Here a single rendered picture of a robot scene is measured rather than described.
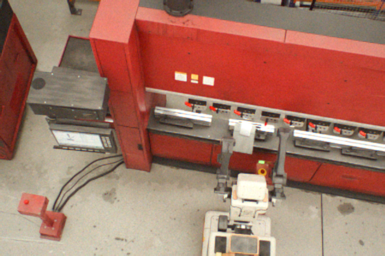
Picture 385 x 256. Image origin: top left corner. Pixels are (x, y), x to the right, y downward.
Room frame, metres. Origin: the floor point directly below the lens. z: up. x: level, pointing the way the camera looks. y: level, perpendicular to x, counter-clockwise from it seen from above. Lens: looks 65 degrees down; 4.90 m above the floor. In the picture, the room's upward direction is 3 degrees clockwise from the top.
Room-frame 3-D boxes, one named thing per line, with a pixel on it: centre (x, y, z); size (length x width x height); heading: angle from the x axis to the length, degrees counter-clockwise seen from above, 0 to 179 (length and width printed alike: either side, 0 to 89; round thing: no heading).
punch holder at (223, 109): (1.96, -0.22, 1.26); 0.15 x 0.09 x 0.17; 82
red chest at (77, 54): (2.48, 0.99, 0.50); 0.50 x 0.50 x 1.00; 82
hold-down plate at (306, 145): (1.79, -1.03, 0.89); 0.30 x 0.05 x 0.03; 82
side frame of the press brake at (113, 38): (2.23, 0.50, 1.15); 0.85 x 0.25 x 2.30; 172
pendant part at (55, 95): (1.64, 0.86, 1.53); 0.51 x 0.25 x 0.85; 87
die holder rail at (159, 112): (2.00, 0.10, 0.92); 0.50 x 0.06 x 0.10; 82
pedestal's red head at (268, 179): (1.57, -0.66, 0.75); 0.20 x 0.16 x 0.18; 86
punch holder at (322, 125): (1.85, -1.01, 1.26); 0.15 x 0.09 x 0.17; 82
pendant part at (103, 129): (1.56, 0.82, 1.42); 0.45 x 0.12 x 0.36; 87
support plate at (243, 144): (1.78, -0.42, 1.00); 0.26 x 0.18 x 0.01; 172
